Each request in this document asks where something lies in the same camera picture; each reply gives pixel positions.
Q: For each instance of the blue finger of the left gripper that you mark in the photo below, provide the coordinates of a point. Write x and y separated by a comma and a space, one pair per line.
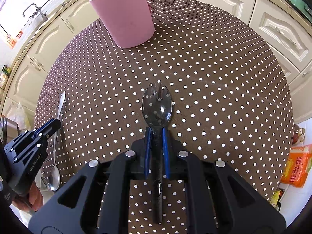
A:
48, 129
58, 127

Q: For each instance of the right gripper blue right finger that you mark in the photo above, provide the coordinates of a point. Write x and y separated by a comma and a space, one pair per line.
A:
166, 155

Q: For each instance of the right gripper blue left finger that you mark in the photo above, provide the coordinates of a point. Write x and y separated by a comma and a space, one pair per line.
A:
147, 150

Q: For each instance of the black plastic spork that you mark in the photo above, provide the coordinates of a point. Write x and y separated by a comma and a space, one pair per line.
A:
156, 111

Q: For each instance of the kitchen faucet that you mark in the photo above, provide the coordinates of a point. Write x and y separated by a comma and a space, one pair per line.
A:
37, 11

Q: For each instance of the person's left hand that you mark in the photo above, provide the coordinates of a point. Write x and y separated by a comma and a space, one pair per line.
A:
35, 200

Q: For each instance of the brown polka dot tablecloth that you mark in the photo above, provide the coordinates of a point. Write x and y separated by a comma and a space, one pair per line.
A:
188, 132

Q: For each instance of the pink utensil holder cup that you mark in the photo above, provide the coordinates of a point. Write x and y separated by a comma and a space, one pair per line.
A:
129, 22

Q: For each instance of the orange rice bag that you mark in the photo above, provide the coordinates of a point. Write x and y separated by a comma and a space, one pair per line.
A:
298, 166

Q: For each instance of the cooking oil jug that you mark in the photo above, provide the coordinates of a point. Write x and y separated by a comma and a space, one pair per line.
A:
299, 134

